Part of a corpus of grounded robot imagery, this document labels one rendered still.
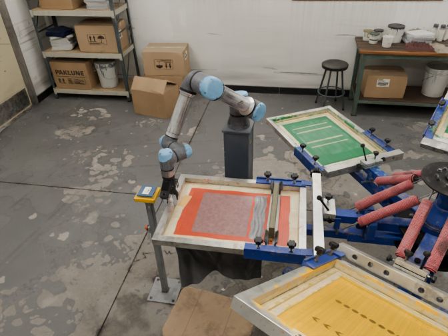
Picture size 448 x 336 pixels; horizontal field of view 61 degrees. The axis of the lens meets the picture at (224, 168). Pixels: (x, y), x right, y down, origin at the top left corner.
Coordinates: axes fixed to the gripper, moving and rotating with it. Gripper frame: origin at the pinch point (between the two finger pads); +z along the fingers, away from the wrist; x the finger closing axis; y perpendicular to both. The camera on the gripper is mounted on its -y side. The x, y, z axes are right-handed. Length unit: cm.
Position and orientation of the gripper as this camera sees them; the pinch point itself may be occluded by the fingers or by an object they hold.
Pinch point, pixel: (171, 204)
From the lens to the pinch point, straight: 224.1
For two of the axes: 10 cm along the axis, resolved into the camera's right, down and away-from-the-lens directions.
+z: 0.3, 8.2, 5.7
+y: 1.7, -5.7, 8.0
